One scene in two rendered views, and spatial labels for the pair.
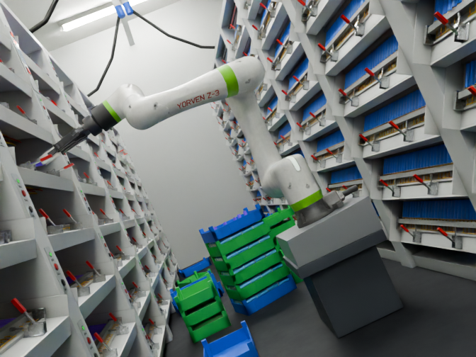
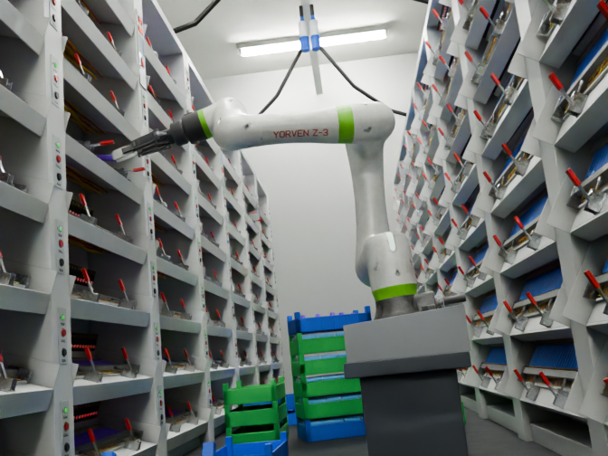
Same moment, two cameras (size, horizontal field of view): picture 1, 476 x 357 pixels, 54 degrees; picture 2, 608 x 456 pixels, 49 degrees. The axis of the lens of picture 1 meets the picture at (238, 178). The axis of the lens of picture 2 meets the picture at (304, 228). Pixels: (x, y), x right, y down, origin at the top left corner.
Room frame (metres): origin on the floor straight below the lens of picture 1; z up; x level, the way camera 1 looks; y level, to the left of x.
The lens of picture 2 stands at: (-0.19, -0.31, 0.30)
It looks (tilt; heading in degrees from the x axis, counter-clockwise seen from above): 11 degrees up; 11
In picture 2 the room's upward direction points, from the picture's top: 6 degrees counter-clockwise
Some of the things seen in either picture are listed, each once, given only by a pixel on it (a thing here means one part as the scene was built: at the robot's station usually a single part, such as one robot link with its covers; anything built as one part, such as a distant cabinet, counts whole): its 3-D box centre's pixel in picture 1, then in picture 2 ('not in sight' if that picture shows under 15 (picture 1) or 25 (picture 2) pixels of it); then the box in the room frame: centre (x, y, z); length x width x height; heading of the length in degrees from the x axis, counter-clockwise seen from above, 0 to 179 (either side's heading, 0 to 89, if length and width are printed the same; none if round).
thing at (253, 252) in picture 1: (244, 251); (332, 361); (2.47, 0.13, 0.28); 0.30 x 0.20 x 0.08; 112
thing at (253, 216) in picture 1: (231, 223); (327, 320); (2.47, 0.13, 0.44); 0.30 x 0.20 x 0.08; 112
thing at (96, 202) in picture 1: (90, 198); (175, 238); (2.54, 0.78, 0.88); 0.20 x 0.09 x 1.75; 97
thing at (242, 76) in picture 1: (241, 76); (365, 123); (1.73, -0.17, 0.97); 0.18 x 0.13 x 0.12; 108
